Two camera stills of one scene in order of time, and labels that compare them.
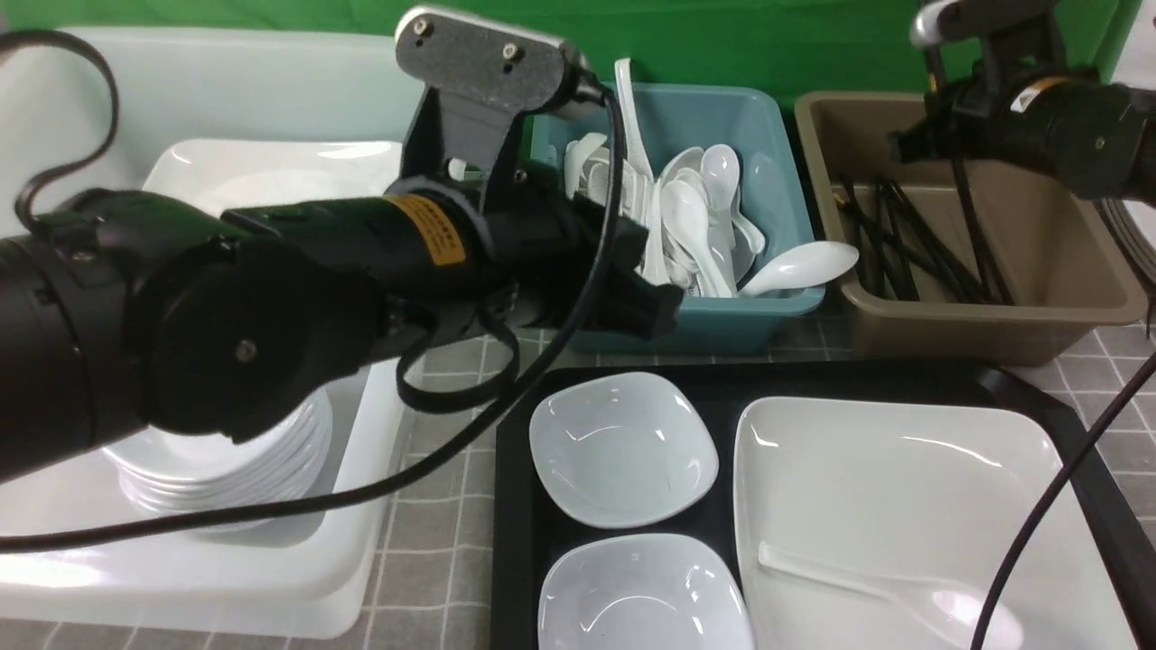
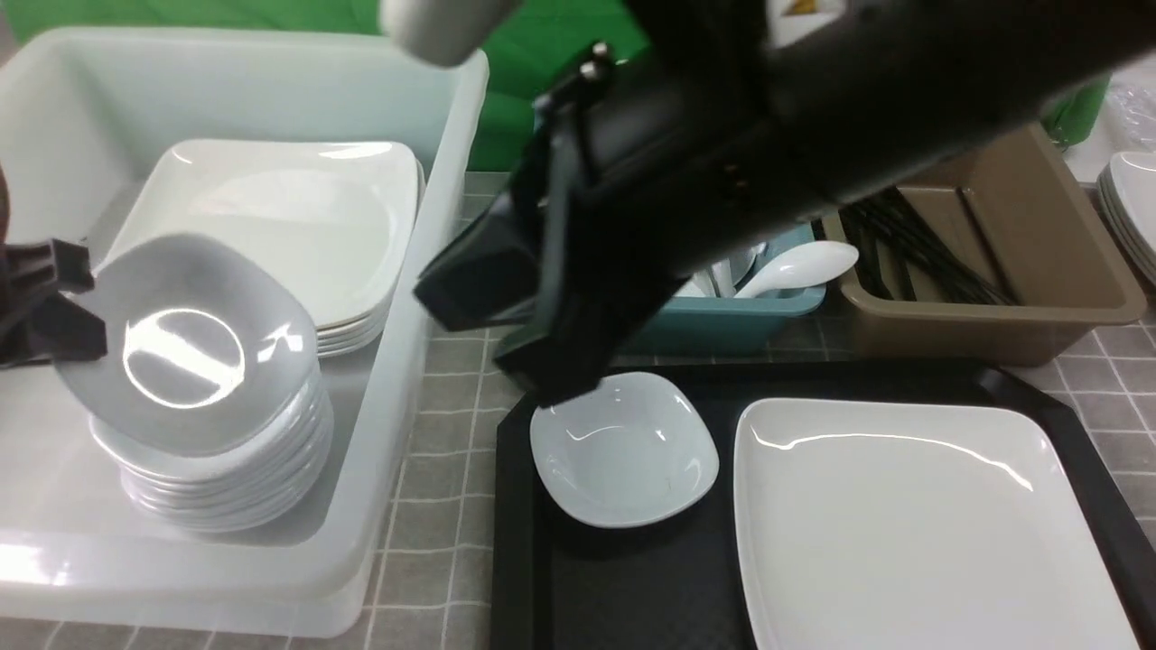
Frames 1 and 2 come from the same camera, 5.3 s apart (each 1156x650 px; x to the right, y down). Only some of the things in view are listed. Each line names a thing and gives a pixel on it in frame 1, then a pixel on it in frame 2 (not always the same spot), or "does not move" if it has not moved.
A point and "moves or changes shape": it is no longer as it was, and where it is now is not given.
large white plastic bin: (83, 109) does not move
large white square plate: (877, 525) does not move
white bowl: (616, 450) does not move
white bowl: (643, 591) moves or changes shape
